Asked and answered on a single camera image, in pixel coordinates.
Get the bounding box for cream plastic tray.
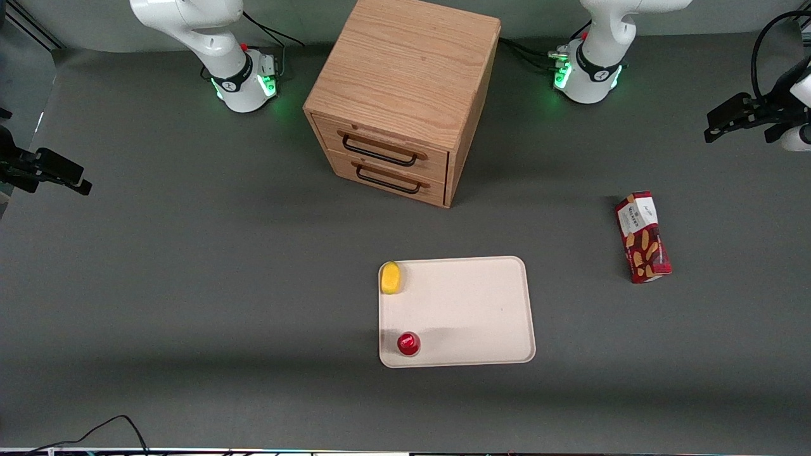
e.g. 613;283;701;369
378;256;537;369

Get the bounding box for wooden two-drawer cabinet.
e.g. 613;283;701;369
303;0;502;209

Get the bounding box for wooden drawer with black handle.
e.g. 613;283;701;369
326;149;447;208
312;114;450;185

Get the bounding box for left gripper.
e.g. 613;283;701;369
704;60;811;144

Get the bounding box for black cables behind left arm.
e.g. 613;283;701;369
499;19;593;75

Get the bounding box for yellow lemon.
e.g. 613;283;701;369
380;261;403;296

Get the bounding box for black metal frame rail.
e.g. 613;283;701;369
0;0;65;51

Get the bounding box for black cable on table edge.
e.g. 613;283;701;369
24;414;150;456

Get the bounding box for red cookie box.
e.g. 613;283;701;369
614;191;674;284

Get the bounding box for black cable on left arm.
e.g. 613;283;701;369
751;9;811;102

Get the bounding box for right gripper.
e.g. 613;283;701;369
0;108;93;196

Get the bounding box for black cable behind right arm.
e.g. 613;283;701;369
241;9;305;80

